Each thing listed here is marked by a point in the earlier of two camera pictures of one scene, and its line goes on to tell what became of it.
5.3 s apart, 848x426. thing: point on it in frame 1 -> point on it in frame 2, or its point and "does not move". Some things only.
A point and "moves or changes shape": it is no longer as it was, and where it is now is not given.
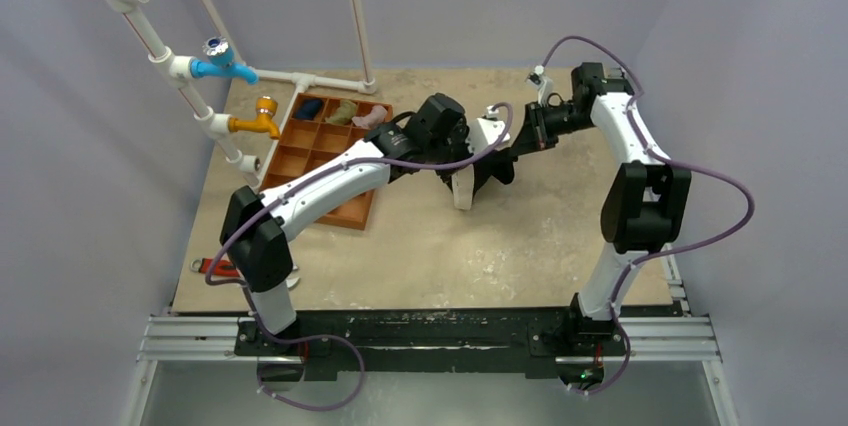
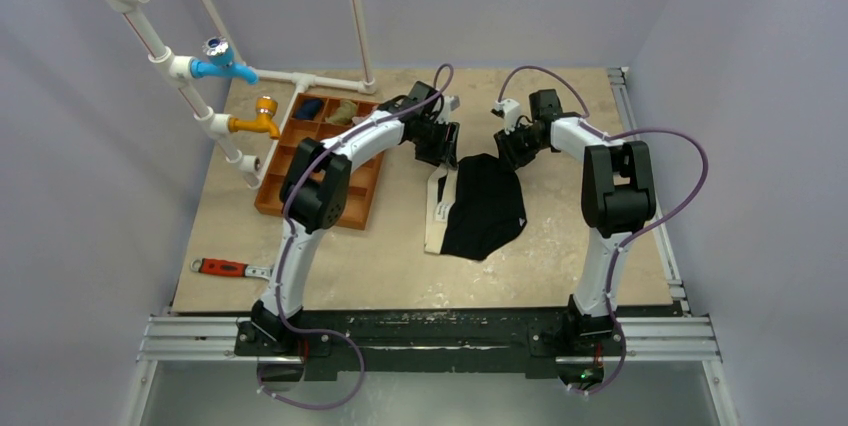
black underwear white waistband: (464, 180) moves or changes shape
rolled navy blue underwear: (307, 109) does not move
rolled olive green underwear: (346, 112) does not move
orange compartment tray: (322, 125) does not move
